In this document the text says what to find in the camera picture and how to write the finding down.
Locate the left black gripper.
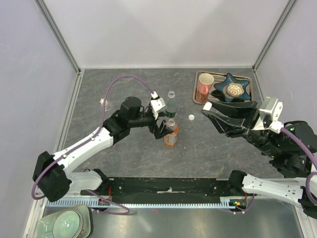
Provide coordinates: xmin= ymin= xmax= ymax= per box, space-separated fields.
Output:
xmin=129 ymin=109 xmax=173 ymax=139

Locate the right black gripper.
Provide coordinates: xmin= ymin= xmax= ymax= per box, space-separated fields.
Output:
xmin=200 ymin=97 xmax=281 ymax=156

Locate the orange drink bottle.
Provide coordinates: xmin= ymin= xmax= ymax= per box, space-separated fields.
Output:
xmin=164 ymin=119 xmax=178 ymax=147

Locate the clear bottle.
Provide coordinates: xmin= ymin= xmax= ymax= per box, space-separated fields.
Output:
xmin=105 ymin=101 xmax=113 ymax=112

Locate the white bottle cap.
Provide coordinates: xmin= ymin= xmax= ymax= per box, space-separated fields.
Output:
xmin=203 ymin=102 xmax=212 ymax=111
xmin=188 ymin=114 xmax=195 ymax=121

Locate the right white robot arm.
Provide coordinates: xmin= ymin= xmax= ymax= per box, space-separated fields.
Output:
xmin=202 ymin=97 xmax=317 ymax=219

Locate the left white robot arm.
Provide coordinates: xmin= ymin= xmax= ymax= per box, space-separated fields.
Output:
xmin=33 ymin=93 xmax=172 ymax=202

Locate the green label water bottle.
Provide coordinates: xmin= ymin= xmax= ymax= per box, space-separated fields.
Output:
xmin=165 ymin=91 xmax=178 ymax=118

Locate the small patterned bowl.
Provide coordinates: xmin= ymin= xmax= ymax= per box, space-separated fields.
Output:
xmin=224 ymin=82 xmax=245 ymax=98

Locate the blue star-shaped dish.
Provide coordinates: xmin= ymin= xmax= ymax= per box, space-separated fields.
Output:
xmin=214 ymin=73 xmax=251 ymax=102

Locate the metal tray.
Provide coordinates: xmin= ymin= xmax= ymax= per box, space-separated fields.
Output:
xmin=193 ymin=71 xmax=253 ymax=104

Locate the pink mug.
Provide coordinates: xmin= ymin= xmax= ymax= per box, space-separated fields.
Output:
xmin=197 ymin=73 xmax=214 ymax=95

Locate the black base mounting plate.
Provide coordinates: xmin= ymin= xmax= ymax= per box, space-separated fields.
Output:
xmin=93 ymin=177 xmax=246 ymax=198

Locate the green ceramic bowl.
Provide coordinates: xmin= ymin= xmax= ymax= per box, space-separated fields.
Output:
xmin=53 ymin=210 xmax=83 ymax=238

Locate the green ceramic plate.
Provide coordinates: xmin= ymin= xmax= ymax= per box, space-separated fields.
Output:
xmin=36 ymin=205 xmax=93 ymax=238

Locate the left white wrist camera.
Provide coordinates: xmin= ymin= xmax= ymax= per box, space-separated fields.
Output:
xmin=150 ymin=91 xmax=166 ymax=119

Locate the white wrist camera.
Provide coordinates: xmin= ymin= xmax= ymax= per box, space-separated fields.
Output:
xmin=150 ymin=91 xmax=166 ymax=119
xmin=259 ymin=97 xmax=284 ymax=134

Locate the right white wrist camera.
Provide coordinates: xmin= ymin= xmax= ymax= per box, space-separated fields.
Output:
xmin=259 ymin=97 xmax=284 ymax=134

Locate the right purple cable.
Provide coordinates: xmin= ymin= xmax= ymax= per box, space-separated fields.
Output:
xmin=279 ymin=126 xmax=317 ymax=205

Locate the purple cable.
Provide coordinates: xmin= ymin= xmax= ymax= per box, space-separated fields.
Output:
xmin=279 ymin=126 xmax=317 ymax=205
xmin=32 ymin=75 xmax=157 ymax=214

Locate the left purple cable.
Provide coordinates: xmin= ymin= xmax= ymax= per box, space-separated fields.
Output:
xmin=32 ymin=75 xmax=157 ymax=214

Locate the slotted cable duct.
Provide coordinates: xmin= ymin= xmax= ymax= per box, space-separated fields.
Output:
xmin=45 ymin=196 xmax=235 ymax=209

